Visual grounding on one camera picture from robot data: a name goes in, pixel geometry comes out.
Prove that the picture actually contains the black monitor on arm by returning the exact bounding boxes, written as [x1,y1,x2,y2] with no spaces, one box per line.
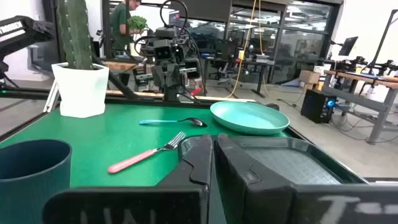
[338,36,359,57]

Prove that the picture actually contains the teal plate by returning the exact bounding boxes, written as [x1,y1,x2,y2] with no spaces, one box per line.
[210,101,290,136]

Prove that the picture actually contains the white plant pot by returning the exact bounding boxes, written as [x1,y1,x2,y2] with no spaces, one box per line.
[51,62,110,119]

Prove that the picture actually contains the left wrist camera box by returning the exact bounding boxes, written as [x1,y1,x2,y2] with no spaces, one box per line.
[153,39,174,62]

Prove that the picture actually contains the blue handled spoon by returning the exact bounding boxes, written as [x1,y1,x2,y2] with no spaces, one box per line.
[139,117,208,128]

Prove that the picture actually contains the wooden workbench grey legs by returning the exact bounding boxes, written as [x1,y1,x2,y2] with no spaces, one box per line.
[322,68,398,146]

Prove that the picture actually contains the yellow hanging cable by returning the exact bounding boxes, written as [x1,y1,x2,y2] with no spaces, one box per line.
[226,0,257,99]

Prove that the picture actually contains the glass wall partition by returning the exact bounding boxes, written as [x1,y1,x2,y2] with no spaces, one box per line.
[229,0,343,85]

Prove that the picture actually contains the green table mat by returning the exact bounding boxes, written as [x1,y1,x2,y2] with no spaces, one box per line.
[0,103,300,224]

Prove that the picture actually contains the black computer tower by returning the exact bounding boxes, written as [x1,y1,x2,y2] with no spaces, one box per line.
[300,89,337,124]

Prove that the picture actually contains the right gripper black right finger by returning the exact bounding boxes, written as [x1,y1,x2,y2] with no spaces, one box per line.
[214,133,296,224]

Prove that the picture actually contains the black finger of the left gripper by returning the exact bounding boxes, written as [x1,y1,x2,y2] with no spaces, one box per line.
[152,64,165,90]
[167,63,182,91]

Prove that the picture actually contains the grey office chair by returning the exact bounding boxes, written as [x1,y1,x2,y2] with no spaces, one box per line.
[216,62,239,86]

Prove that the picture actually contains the wooden side table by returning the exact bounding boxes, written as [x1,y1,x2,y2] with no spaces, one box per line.
[102,60,147,72]

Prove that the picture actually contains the green cactus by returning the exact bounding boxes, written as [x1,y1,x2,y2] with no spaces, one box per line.
[57,0,94,71]

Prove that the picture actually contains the cardboard box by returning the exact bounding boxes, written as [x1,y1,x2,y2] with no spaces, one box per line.
[298,70,321,85]

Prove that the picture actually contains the dark blue cup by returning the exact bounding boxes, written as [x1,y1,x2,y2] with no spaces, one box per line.
[0,139,73,224]

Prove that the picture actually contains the leafy green potted plant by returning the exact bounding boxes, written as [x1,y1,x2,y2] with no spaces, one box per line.
[127,15,148,35]

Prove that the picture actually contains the white slatted frame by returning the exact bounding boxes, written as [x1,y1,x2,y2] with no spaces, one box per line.
[43,79,62,113]

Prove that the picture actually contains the black office desk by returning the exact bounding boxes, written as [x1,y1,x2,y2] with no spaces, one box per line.
[201,54,276,98]

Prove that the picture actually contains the black serving tray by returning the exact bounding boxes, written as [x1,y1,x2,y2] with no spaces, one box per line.
[177,134,369,187]

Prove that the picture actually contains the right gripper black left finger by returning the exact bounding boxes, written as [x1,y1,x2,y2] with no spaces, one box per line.
[157,134,214,187]

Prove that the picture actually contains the black slanted pole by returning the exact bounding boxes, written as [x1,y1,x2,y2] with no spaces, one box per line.
[368,9,398,72]

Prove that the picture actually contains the pink handled fork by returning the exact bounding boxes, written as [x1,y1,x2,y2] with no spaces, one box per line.
[108,131,187,174]

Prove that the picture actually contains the person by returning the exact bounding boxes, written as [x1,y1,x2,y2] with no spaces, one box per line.
[110,0,142,55]

